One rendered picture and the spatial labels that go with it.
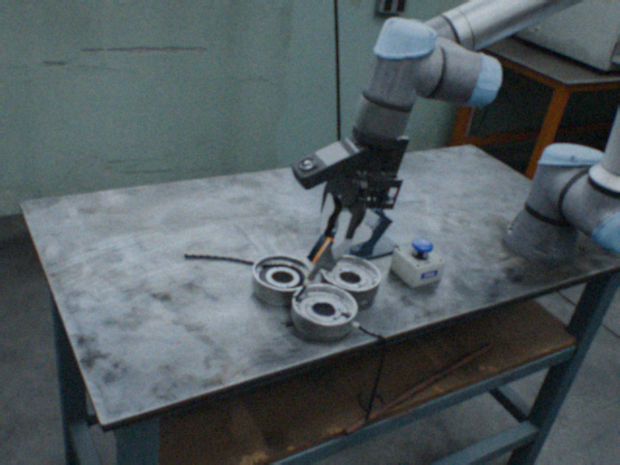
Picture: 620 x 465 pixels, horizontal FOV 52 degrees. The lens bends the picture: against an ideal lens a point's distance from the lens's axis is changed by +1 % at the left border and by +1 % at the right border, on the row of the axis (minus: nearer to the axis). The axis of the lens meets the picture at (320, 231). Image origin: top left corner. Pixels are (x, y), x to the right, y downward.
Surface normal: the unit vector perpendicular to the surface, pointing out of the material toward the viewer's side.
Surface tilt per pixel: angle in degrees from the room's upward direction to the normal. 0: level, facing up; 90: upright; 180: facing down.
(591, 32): 87
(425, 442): 0
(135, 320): 0
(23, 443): 0
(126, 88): 90
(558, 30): 90
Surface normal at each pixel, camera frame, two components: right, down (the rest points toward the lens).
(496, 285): 0.14, -0.85
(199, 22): 0.50, 0.50
